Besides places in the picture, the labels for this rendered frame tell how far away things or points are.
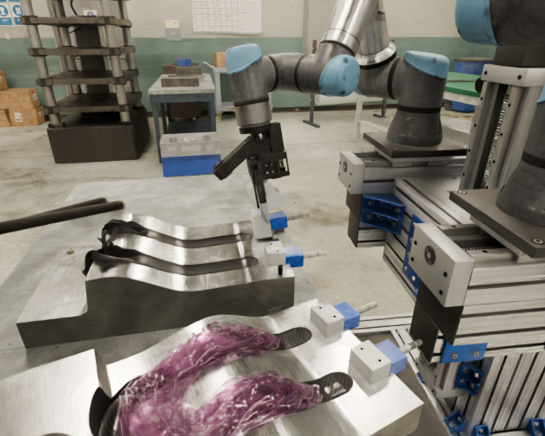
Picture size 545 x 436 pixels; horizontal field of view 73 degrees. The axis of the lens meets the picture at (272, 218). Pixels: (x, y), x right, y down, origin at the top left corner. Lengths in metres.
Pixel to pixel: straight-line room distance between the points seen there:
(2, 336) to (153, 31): 6.52
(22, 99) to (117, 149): 2.88
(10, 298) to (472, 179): 1.10
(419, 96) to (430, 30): 7.24
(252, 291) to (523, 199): 0.49
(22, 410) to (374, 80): 1.04
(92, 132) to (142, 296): 4.07
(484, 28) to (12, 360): 0.85
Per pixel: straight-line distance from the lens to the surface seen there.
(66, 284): 0.86
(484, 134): 1.01
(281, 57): 0.84
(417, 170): 1.13
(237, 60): 0.78
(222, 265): 0.78
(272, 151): 0.81
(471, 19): 0.48
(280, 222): 0.84
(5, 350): 0.86
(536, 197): 0.72
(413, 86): 1.10
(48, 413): 0.56
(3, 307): 0.97
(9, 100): 7.39
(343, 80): 0.74
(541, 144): 0.71
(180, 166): 3.97
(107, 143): 4.72
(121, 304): 0.74
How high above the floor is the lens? 1.31
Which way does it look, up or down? 26 degrees down
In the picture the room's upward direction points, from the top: straight up
